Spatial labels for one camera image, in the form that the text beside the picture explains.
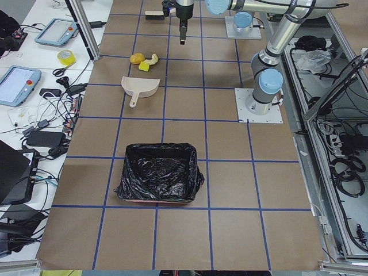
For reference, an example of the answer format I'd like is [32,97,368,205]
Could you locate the lower blue teach pendant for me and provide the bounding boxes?
[1,65,41,107]

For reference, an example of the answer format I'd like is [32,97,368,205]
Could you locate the blue teach pendant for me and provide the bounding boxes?
[34,18,78,47]
[1,65,41,107]

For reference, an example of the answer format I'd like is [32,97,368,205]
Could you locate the black laptop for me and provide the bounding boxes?
[1,141,40,205]

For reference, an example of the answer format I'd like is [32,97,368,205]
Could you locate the aluminium frame post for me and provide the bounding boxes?
[65,0,100,61]

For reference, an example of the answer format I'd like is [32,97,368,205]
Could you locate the upper blue teach pendant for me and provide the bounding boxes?
[34,18,78,47]

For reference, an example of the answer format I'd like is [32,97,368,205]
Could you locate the curved pale bread piece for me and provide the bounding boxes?
[143,53,159,66]

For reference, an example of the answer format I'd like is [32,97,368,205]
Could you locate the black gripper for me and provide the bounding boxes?
[176,0,192,45]

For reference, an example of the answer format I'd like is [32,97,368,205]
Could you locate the beige plastic dustpan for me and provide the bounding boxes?
[121,76,160,108]

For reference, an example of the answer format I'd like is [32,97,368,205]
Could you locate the crumpled white cloth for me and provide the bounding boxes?
[296,49,332,74]

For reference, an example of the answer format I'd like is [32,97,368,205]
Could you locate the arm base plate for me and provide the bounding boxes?
[225,16,262,40]
[235,88,283,124]

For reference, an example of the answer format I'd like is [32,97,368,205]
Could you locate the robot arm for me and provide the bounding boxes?
[205,1,348,116]
[233,11,254,35]

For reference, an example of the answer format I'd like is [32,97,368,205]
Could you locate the yellow tape roll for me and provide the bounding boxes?
[57,49,76,66]

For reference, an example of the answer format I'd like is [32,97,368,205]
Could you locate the brown potato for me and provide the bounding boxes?
[129,53,145,64]

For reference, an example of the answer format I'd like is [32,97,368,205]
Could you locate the bin with black bag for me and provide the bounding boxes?
[114,143,204,204]

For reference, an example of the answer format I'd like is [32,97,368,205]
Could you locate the black power adapter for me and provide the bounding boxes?
[26,131,66,147]

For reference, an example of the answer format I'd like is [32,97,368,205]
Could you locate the black cloth bundle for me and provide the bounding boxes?
[294,36,327,51]

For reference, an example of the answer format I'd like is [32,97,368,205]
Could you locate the yellow sponge piece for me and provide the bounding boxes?
[139,62,150,72]

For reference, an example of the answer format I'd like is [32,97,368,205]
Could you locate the black handled scissors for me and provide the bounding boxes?
[52,62,75,77]

